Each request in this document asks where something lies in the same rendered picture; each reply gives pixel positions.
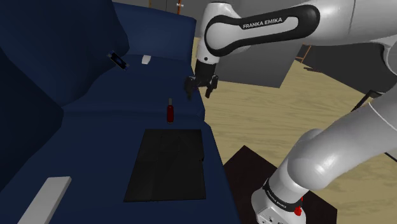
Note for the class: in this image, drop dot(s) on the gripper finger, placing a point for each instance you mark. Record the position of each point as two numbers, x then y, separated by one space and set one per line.
211 86
189 86

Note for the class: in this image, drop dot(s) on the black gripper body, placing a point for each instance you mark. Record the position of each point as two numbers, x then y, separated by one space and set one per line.
204 74

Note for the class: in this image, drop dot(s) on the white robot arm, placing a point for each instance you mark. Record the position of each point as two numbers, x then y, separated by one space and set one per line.
341 145

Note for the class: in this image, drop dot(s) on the red bottle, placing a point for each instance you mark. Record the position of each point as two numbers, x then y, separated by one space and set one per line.
170 114

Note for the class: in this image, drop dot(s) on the small white block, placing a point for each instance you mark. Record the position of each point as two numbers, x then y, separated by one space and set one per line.
146 59

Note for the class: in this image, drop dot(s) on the dark blue phone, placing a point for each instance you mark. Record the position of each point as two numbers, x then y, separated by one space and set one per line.
118 60

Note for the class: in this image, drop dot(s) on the black flat rectangular pad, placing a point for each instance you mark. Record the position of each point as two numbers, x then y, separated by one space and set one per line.
167 167

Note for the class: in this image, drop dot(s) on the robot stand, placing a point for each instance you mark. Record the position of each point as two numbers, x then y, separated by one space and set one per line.
248 173

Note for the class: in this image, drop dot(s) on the dark blue sofa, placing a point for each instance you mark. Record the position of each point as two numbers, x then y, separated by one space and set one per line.
93 130

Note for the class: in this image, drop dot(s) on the grey flat bar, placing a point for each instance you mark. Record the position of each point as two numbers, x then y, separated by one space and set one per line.
43 201

